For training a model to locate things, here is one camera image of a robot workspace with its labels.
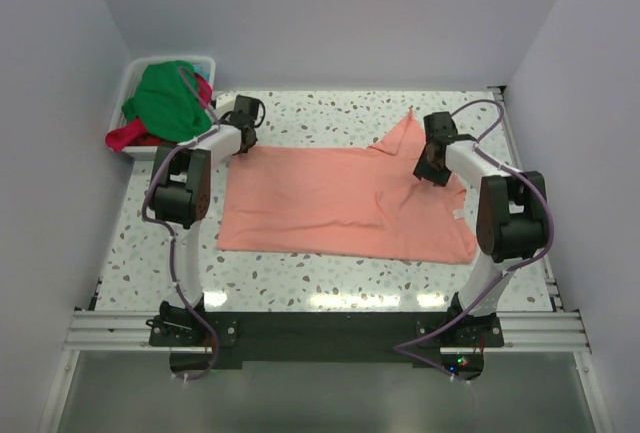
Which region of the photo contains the salmon pink t shirt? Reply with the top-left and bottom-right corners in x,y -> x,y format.
217,113 -> 477,265

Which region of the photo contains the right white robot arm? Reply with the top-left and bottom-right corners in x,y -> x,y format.
414,112 -> 553,346

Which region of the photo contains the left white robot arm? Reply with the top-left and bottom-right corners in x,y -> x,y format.
141,94 -> 266,309

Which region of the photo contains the green t shirt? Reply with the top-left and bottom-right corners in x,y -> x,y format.
121,61 -> 213,143

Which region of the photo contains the red t shirt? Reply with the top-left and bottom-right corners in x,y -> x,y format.
105,74 -> 213,152

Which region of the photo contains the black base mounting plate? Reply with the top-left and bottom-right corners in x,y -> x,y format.
146,307 -> 505,379

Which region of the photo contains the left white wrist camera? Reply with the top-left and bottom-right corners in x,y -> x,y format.
215,94 -> 236,117

